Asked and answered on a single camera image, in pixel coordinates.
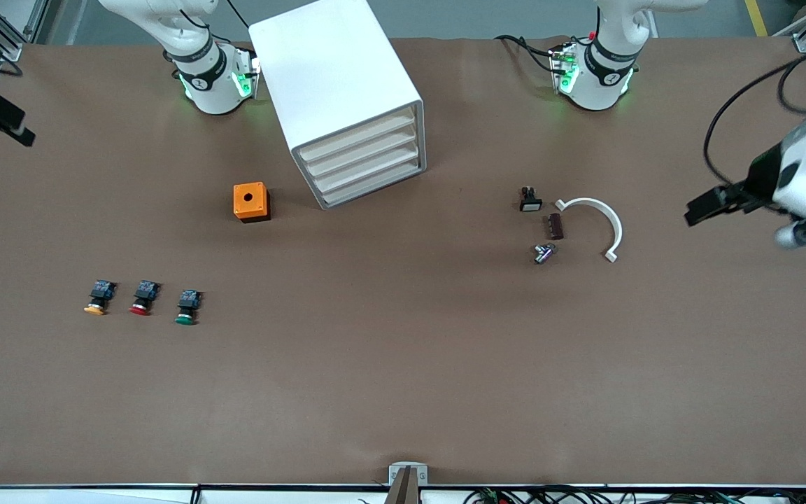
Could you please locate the yellow mushroom push button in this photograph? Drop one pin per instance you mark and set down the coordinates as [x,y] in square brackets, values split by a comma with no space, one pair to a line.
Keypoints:
[101,290]

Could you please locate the white curved plastic bracket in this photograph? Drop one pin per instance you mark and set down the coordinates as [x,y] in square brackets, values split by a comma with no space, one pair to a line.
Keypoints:
[617,231]

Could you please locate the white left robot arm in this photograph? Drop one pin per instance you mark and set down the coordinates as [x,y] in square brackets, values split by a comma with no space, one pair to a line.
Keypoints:
[599,84]

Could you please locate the green mushroom push button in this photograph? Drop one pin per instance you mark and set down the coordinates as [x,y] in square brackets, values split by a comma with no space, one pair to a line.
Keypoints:
[188,301]

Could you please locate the small black white switch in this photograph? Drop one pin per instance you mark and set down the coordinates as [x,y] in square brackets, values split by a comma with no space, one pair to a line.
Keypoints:
[530,203]

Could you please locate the red mushroom push button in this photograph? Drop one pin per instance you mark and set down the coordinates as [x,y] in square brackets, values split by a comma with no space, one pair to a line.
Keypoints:
[145,290]

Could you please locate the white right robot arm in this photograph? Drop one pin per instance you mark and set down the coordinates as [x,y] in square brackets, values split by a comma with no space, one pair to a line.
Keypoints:
[210,91]

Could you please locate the brown terminal block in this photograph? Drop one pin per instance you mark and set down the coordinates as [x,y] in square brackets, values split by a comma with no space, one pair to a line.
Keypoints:
[556,227]

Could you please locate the brown table mat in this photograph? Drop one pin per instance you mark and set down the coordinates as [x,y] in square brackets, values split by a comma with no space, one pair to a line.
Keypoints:
[403,364]

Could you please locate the grey metal bracket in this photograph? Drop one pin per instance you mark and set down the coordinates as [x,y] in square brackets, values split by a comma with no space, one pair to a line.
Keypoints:
[408,483]

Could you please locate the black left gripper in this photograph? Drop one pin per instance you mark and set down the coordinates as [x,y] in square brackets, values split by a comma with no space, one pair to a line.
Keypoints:
[762,175]

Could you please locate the orange button enclosure box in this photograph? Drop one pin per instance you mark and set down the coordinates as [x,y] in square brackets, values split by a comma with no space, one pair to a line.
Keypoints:
[249,199]

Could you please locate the white table edge rail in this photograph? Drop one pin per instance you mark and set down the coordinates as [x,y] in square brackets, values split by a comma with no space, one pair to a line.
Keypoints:
[60,495]

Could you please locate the chrome metal fitting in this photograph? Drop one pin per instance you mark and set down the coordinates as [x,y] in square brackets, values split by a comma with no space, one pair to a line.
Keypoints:
[543,254]

